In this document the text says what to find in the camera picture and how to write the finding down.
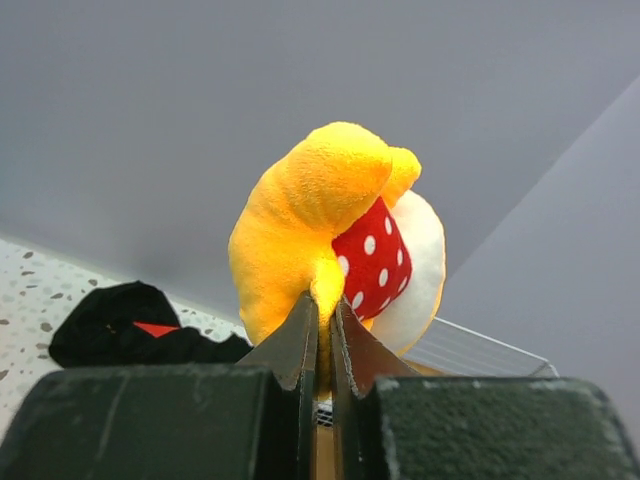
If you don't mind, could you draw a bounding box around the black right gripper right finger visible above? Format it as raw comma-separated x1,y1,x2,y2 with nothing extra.
330,303,639,480

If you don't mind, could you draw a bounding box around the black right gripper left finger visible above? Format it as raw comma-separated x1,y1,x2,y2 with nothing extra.
1,294,318,480

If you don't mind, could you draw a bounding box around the white wire wooden shelf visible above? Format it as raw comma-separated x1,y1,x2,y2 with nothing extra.
312,317,560,480

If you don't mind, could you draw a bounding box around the black printed shirt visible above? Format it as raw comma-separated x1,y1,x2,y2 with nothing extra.
48,281,253,368

